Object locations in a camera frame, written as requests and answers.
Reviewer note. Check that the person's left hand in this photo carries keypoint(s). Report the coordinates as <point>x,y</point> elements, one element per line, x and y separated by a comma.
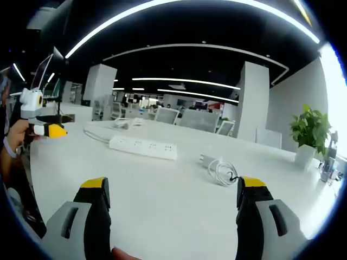
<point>20,132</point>

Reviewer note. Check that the white partition panel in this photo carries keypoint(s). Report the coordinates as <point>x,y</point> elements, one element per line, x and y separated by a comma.
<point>269,138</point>

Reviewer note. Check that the white power strip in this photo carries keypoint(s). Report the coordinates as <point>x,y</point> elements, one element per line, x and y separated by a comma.
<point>143,147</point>

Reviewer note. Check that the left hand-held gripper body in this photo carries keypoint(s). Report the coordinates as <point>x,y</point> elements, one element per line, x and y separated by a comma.
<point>30,103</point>

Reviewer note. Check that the white plant pot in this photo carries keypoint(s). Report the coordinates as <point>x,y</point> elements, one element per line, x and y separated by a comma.
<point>305,157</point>

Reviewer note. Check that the grey desktop device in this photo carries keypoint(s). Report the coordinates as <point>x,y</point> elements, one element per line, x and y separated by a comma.
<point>328,159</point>

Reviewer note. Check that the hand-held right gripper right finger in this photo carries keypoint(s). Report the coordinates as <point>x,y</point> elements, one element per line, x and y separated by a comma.
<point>260,216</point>

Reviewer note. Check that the white wristband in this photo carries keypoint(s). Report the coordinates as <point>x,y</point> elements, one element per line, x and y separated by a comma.
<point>9,147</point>

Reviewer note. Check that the white charger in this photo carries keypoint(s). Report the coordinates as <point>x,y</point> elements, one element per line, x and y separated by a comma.
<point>208,159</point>

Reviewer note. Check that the white desk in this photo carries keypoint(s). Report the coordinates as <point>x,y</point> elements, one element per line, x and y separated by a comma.
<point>168,203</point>

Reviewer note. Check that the long ceiling light strip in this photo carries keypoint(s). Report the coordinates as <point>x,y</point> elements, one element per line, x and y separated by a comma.
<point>189,5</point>

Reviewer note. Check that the computer monitor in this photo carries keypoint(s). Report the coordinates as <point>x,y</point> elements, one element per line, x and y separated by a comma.
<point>40,71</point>

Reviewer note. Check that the green potted plant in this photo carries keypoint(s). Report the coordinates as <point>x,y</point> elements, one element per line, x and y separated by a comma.
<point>311,127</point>

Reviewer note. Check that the white items on desk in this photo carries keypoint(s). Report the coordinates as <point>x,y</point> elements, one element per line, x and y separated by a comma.
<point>127,123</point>

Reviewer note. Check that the person's dark clothing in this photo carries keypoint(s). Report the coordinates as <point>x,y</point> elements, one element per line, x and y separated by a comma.
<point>21,200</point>

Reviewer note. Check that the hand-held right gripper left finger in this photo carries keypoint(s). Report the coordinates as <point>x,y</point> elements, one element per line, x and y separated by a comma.
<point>78,216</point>

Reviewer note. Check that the person's right hand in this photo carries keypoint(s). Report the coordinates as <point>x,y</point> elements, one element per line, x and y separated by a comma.
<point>124,254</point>

